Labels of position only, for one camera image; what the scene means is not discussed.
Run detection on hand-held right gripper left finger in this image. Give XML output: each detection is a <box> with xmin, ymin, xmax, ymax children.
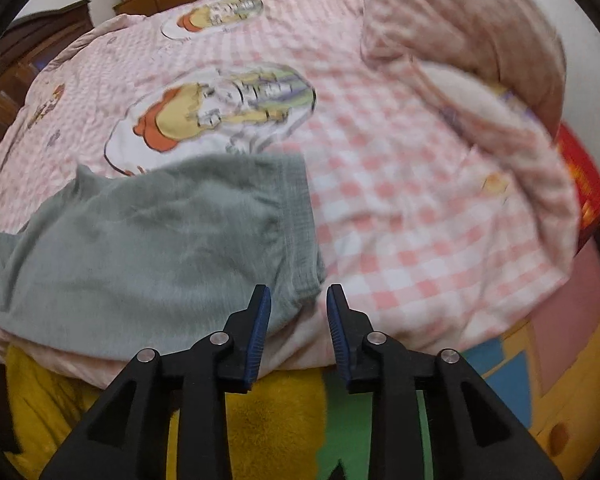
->
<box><xmin>40</xmin><ymin>284</ymin><xmax>272</xmax><ymax>480</ymax></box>

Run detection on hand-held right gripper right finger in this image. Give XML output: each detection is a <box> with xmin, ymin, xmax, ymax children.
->
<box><xmin>326</xmin><ymin>283</ymin><xmax>563</xmax><ymax>480</ymax></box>

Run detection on grey-green pants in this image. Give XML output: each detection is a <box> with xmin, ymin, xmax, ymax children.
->
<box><xmin>0</xmin><ymin>152</ymin><xmax>328</xmax><ymax>363</ymax></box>

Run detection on yellow fleece clothing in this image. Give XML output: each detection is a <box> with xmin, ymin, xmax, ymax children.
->
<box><xmin>2</xmin><ymin>345</ymin><xmax>331</xmax><ymax>480</ymax></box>

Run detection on pink checked printed bed cover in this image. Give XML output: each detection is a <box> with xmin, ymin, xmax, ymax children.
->
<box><xmin>0</xmin><ymin>0</ymin><xmax>581</xmax><ymax>391</ymax></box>

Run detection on pink checked folded quilt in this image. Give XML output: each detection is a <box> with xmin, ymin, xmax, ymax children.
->
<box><xmin>412</xmin><ymin>60</ymin><xmax>581</xmax><ymax>276</ymax></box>

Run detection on dark wooden cabinet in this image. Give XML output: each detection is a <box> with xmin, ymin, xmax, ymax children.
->
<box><xmin>0</xmin><ymin>0</ymin><xmax>92</xmax><ymax>171</ymax></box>

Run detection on red cloth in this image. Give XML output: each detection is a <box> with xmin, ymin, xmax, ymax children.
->
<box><xmin>555</xmin><ymin>122</ymin><xmax>600</xmax><ymax>241</ymax></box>

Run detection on pink checked pillow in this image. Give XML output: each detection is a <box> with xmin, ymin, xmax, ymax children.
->
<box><xmin>360</xmin><ymin>0</ymin><xmax>567</xmax><ymax>131</ymax></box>

